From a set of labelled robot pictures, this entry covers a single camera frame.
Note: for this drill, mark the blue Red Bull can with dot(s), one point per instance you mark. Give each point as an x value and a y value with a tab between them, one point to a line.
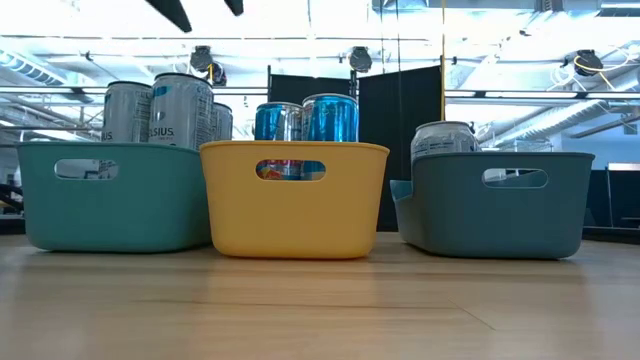
332	120
275	122

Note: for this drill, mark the green plastic bin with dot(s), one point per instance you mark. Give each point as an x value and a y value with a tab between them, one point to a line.
125	215

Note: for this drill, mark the yellow plastic bin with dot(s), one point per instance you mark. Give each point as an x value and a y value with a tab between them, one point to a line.
300	225

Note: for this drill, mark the silver-top Spindrift can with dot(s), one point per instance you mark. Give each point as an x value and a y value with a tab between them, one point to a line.
442	140

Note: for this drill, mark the blue-grey plastic bin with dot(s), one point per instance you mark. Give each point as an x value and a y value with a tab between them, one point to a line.
500	225

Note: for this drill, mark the grey overhead beam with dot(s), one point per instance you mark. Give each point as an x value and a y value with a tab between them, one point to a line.
240	90

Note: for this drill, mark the grey horizontal pipe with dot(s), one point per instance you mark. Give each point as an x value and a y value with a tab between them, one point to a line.
50	128

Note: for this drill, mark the black folding screen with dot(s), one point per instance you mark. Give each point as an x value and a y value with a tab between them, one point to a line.
400	115

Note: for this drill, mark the black low partition panel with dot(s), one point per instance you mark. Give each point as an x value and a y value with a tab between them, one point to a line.
622	200

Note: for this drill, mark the ribbed ventilation duct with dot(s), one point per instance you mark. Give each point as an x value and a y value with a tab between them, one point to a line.
25	65

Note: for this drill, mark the white ceiling duct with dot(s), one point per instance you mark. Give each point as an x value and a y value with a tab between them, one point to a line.
560	117

